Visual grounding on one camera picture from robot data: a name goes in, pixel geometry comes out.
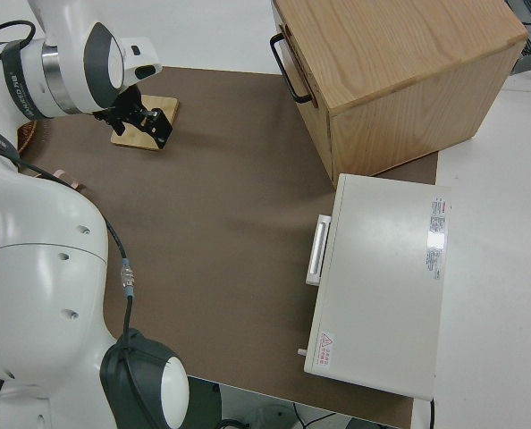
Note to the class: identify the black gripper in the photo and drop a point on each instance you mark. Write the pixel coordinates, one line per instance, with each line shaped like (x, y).
(124, 107)

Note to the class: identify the pink mug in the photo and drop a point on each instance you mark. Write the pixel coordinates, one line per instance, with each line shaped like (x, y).
(74, 182)

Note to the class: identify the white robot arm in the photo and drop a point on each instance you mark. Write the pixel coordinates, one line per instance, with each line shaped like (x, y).
(37, 290)

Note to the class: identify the wooden mug stand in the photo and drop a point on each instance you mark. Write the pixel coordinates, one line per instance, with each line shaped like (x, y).
(133, 140)

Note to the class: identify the brown wicker basket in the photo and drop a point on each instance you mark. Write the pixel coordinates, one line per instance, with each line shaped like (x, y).
(26, 138)

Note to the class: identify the brown table mat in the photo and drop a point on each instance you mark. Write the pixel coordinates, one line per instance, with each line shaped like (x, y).
(212, 250)

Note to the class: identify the cream toaster oven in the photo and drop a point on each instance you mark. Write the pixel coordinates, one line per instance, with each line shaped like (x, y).
(381, 290)

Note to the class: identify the black pedestal base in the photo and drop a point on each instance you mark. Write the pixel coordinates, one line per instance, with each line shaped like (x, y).
(205, 406)

